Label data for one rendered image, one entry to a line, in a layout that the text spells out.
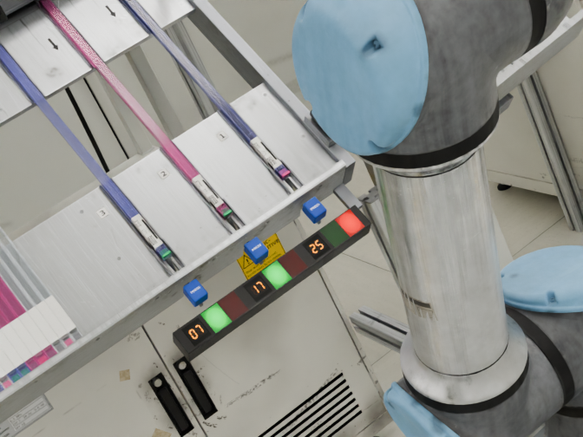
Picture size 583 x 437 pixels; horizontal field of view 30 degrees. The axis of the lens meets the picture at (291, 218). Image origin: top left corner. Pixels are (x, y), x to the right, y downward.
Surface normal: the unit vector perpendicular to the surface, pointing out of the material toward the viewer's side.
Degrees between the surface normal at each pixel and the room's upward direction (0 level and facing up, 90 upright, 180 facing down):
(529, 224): 0
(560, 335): 55
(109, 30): 46
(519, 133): 90
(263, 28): 90
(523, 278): 7
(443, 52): 95
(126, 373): 90
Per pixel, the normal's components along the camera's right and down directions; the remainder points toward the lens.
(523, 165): -0.78, 0.54
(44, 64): 0.06, -0.45
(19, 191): 0.48, 0.17
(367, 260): -0.40, -0.83
